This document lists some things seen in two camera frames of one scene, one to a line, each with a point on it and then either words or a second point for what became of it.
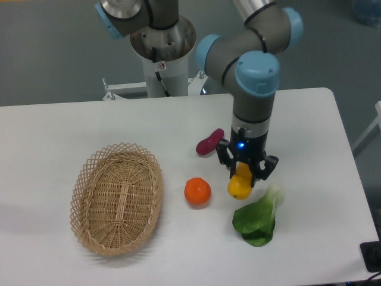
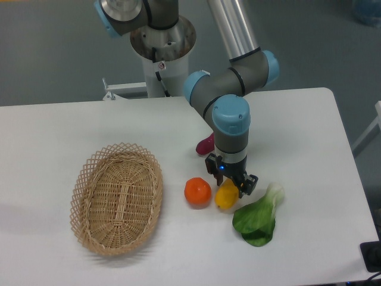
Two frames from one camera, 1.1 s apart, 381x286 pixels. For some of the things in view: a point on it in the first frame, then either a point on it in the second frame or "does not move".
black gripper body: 246,148 → 237,171
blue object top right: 368,12 does not move
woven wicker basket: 116,198 does not move
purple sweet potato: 210,143 does not move
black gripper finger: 225,157 → 212,162
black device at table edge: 371,252 does not move
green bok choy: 256,221 does not move
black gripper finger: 271,161 → 250,181
